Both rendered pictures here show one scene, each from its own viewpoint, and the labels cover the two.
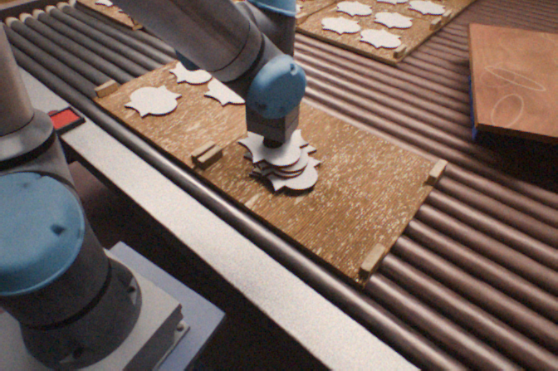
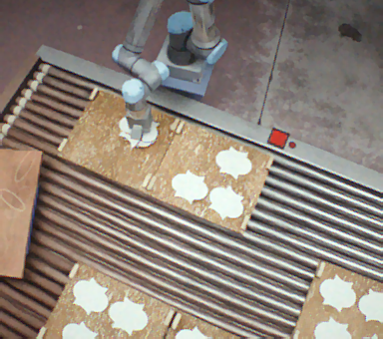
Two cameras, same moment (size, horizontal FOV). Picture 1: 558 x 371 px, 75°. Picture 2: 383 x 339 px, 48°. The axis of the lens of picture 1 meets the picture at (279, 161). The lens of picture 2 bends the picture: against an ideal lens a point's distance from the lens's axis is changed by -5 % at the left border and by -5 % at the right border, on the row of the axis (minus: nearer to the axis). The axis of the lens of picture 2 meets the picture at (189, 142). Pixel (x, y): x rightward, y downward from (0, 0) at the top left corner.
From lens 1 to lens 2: 1.81 m
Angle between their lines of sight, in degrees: 71
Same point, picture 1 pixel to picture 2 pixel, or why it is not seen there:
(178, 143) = (199, 135)
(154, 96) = (234, 166)
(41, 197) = (177, 24)
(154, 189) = (197, 111)
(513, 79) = (12, 197)
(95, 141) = (249, 131)
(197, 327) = not seen: hidden behind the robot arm
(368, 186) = (96, 133)
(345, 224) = (105, 110)
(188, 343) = not seen: hidden behind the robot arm
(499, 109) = (29, 165)
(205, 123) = (191, 154)
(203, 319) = not seen: hidden behind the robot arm
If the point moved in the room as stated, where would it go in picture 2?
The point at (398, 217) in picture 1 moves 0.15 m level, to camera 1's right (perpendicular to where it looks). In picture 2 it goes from (83, 120) to (50, 129)
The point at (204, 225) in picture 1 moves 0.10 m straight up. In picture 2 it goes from (166, 100) to (164, 87)
